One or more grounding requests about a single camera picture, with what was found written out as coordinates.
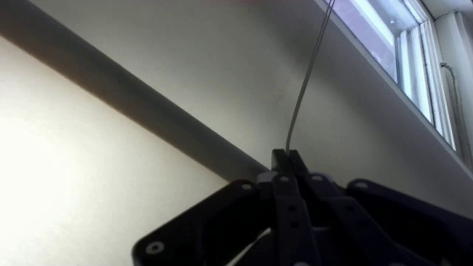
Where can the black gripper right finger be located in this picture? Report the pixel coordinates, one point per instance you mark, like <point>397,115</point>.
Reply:
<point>364,241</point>

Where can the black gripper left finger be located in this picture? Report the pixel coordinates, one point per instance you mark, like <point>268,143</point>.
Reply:
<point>290,222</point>

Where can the white framed window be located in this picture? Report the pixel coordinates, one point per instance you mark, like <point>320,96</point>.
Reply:
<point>401,37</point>

